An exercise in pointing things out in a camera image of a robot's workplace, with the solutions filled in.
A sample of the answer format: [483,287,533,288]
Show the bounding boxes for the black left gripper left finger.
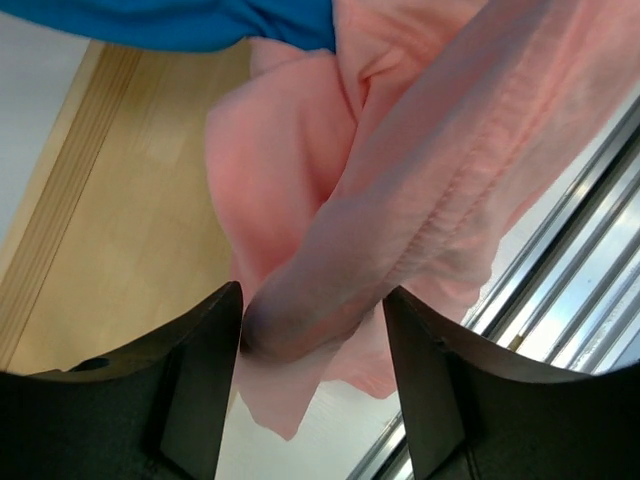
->
[1,282,243,479]

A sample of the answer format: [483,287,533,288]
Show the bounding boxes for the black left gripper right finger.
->
[383,288,639,479]

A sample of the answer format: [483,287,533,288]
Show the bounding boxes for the pink t-shirt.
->
[206,1,639,439]

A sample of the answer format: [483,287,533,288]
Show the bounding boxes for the blue t-shirt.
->
[1,0,336,53]

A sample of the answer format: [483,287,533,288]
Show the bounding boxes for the aluminium mounting rail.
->
[352,104,639,479]

